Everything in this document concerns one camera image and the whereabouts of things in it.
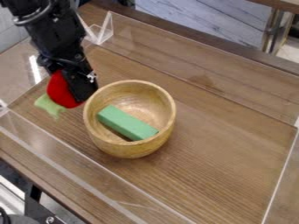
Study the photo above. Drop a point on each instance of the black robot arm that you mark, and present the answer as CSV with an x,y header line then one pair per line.
x,y
56,31

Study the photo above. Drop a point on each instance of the clear acrylic corner bracket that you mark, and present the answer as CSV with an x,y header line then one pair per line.
x,y
99,33

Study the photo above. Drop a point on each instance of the metal table leg background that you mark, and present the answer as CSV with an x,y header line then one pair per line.
x,y
276,30

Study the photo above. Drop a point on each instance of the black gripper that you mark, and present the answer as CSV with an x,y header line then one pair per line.
x,y
56,31

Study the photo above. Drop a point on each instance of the black table frame bracket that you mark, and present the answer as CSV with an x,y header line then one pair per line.
x,y
35,210

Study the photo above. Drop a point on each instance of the green rectangular block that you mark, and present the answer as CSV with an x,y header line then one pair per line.
x,y
124,124

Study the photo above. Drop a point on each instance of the wooden bowl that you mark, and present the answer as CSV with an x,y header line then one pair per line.
x,y
144,101

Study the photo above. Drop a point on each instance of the red plush fruit green leaf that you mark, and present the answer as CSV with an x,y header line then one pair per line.
x,y
57,99

